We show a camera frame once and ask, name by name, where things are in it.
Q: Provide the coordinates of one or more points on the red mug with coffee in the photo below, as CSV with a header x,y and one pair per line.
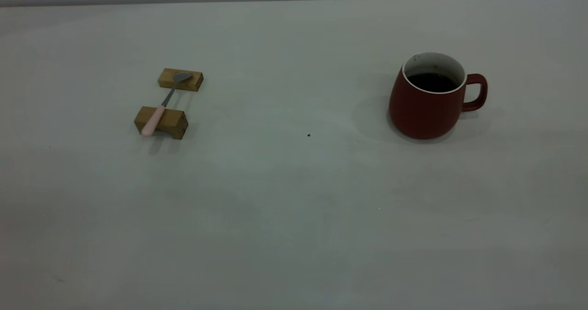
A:
x,y
420,112

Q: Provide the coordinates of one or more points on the notched wooden block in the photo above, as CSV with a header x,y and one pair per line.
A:
x,y
174,124

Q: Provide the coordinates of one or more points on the flat wooden block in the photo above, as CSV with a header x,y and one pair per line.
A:
x,y
190,83

